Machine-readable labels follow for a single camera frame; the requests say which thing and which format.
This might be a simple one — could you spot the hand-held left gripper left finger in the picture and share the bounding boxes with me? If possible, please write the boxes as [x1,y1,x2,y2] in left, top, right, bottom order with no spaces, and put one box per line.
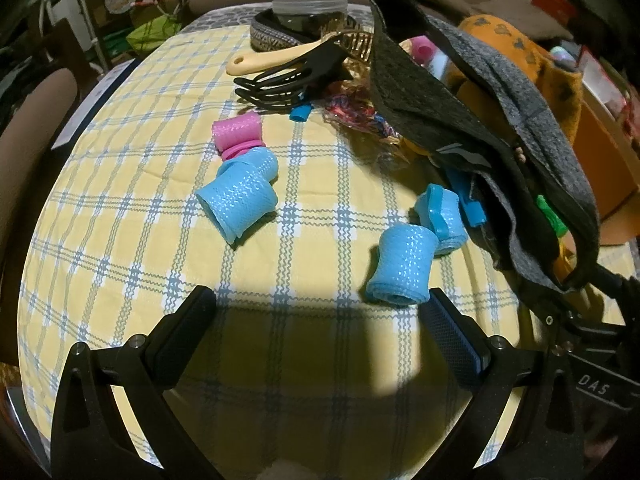
[50,285,223,480]

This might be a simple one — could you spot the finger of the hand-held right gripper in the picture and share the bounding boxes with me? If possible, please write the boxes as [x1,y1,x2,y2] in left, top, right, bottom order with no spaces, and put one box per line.
[570,259,640,306]

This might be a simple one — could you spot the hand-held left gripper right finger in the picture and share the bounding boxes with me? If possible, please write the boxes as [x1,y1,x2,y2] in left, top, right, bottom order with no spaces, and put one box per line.
[421,287,586,480]

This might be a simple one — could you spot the orange cardboard box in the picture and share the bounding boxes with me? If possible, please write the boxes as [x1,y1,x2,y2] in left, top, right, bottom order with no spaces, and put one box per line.
[570,45,640,247]

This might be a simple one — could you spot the large blue hair roller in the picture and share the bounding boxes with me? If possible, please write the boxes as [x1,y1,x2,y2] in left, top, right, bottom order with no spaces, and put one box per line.
[195,164,279,248]

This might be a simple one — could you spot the pink hair roller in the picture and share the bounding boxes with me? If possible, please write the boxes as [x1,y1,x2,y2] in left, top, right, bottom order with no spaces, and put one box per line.
[221,141,267,162]
[409,36,437,67]
[212,114,264,153]

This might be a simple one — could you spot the dark grey fabric band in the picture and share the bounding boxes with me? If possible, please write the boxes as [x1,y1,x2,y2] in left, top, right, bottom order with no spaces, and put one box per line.
[367,0,601,293]

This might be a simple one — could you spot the orange printed towel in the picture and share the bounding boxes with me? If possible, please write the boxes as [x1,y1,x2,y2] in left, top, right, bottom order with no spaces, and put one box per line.
[444,14,584,135]

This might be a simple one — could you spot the black hair claw clip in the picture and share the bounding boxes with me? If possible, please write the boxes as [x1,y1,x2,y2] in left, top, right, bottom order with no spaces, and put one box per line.
[234,41,353,112]

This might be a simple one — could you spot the grey mosaic desktop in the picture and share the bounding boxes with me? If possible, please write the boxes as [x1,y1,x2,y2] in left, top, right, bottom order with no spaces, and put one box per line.
[187,4,375,32]

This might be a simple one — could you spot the green plastic clip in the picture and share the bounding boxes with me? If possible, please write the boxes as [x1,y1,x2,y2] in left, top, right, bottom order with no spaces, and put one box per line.
[536,194,569,242]

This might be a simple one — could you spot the blue plastic clip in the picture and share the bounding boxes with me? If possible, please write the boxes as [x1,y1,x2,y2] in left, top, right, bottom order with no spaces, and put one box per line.
[447,169,489,229]

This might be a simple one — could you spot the yellow plaid tablecloth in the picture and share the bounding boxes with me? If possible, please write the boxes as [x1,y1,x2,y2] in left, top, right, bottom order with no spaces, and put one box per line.
[15,25,531,480]

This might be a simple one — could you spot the purple bottle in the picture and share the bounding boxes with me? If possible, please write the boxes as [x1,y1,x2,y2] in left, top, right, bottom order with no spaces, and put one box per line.
[549,46,577,69]

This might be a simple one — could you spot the brown chair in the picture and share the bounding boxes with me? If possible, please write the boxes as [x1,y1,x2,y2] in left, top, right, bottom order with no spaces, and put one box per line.
[0,66,81,266]

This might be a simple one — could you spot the bag of colourful hair elastics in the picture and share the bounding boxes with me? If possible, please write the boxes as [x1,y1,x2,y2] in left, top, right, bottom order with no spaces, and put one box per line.
[322,82,403,142]

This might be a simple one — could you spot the wooden spiral hair brush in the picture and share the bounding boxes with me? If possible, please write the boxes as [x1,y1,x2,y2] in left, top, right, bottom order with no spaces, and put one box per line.
[226,30,375,77]

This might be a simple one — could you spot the red boxes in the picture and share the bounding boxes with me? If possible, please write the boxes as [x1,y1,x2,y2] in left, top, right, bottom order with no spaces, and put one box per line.
[529,0,577,22]

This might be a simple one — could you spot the green bag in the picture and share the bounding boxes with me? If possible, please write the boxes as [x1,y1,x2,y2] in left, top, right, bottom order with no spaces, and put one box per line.
[125,14,184,52]

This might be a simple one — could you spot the patterned headband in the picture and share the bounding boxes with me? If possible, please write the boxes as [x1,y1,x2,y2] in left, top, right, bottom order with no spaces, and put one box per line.
[249,10,361,53]

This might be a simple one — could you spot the dark jar with grey lid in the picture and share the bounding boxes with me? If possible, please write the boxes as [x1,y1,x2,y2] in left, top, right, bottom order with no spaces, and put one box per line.
[271,0,349,33]

